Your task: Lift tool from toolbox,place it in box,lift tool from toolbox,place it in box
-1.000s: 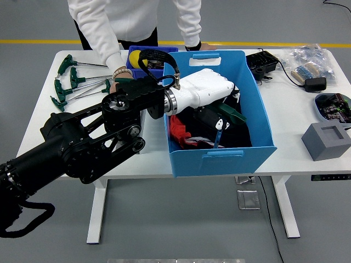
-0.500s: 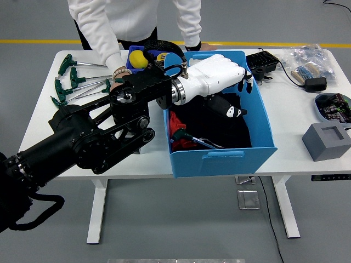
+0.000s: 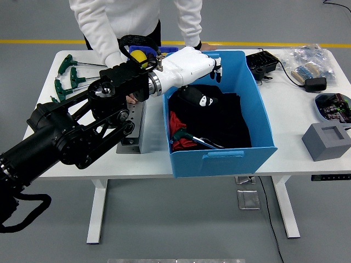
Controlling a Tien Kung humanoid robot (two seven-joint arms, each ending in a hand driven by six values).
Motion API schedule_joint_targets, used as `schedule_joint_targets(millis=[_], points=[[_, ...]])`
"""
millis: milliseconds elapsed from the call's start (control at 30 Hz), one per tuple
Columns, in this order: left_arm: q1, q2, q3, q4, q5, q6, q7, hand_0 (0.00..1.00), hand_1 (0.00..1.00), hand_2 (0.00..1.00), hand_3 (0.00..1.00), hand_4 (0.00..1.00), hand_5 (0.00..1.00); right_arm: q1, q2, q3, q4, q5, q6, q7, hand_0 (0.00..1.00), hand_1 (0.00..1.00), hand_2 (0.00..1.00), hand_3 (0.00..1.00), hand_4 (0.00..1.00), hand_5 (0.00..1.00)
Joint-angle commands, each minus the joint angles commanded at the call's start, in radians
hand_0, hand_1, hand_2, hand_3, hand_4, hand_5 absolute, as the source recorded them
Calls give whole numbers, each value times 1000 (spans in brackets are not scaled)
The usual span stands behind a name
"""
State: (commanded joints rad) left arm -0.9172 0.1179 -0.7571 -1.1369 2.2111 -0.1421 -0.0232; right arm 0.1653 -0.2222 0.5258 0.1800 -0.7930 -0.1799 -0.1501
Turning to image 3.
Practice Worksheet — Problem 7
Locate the metal floor bracket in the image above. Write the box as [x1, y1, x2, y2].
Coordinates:
[235, 176, 256, 185]

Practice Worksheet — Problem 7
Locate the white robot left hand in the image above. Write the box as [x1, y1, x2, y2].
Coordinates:
[157, 46, 223, 107]

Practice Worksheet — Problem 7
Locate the black floor cable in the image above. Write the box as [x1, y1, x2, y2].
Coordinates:
[322, 0, 351, 13]
[257, 176, 285, 263]

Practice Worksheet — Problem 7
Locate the electronic parts pile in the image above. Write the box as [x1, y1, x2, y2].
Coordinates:
[315, 93, 351, 123]

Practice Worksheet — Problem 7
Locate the yellow lemon-shaped ball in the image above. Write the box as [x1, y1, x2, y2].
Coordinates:
[129, 50, 149, 69]

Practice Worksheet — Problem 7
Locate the black power adapter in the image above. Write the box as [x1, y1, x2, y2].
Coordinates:
[304, 77, 328, 93]

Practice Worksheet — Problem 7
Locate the red cloth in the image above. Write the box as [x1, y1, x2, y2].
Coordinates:
[169, 110, 199, 152]

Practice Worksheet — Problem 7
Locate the black plastic tray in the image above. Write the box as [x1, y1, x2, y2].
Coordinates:
[246, 50, 280, 82]

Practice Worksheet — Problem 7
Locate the grey foam block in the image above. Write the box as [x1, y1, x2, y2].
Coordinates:
[301, 122, 351, 162]

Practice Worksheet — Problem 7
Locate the metal tool stand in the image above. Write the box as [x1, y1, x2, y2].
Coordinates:
[116, 97, 148, 155]

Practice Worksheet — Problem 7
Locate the black table control panel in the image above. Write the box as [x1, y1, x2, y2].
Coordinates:
[311, 174, 351, 182]

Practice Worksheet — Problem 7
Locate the light blue folding box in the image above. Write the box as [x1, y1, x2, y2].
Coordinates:
[162, 50, 278, 179]

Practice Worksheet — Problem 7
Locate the clear plastic parts bag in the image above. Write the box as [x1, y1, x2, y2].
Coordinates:
[279, 43, 338, 85]

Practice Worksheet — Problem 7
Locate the black cloth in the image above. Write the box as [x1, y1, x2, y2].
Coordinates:
[167, 84, 253, 150]

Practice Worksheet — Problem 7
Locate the light blue oval dish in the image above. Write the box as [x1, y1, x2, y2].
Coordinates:
[314, 93, 351, 125]

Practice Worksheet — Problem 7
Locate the large green T-handle wrench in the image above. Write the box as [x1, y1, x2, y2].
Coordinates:
[169, 128, 220, 150]

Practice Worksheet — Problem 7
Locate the white table leg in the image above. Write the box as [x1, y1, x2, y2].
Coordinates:
[271, 176, 301, 239]
[86, 179, 108, 244]

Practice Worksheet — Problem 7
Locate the dark blue plastic bin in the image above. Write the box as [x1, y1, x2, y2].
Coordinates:
[128, 45, 179, 60]

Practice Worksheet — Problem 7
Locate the black adapter cord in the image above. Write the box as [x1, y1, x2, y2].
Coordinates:
[257, 48, 307, 88]

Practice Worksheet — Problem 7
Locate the person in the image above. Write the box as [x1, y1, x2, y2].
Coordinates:
[68, 0, 219, 105]

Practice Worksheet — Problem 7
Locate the beige resistor strip bundle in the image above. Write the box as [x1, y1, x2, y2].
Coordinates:
[291, 62, 320, 85]

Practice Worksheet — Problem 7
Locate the metal floor plate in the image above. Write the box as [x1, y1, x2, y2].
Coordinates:
[236, 189, 261, 210]

